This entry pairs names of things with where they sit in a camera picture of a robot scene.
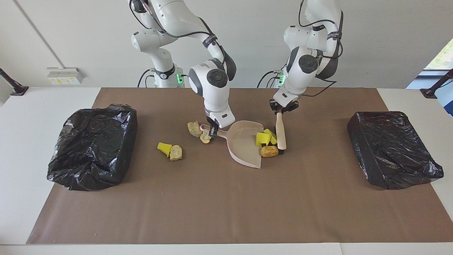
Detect crumpled black bag lined bin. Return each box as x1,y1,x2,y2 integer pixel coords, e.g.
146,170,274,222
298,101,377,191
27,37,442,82
47,103,138,191

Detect black camera stand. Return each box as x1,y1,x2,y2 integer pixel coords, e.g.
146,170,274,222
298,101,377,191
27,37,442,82
0,67,29,96
420,68,453,99

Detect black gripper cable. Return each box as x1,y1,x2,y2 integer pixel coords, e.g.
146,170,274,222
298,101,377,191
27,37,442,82
298,0,344,98
128,0,227,71

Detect pale pink plastic dustpan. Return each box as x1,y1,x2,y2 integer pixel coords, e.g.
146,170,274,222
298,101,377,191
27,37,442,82
200,120,264,169

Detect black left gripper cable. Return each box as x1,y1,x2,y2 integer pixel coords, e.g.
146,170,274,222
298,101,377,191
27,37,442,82
298,0,344,98

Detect brown table mat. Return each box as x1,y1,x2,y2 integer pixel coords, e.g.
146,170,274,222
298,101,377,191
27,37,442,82
27,87,453,244

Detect smooth black bag lined bin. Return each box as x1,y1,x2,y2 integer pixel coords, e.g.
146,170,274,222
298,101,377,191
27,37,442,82
347,111,444,190

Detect yellow sponge wedge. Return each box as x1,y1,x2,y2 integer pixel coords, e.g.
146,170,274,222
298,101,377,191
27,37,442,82
157,142,172,158

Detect beige handled hand brush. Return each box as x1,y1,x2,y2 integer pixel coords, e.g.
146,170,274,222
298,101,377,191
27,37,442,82
275,112,287,155

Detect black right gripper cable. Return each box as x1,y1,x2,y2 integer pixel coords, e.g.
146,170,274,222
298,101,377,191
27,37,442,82
128,0,227,71

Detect white wall socket box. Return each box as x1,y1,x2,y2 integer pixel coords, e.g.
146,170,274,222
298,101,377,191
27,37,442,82
47,67,85,85

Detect brown foam lump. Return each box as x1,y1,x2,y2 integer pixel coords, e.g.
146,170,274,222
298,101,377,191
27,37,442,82
260,145,279,158

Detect white wall cable conduit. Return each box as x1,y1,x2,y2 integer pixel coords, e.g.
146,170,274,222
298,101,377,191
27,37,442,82
13,0,66,68

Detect window with dark frame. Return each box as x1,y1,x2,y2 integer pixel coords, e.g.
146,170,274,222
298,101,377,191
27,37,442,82
406,35,453,117

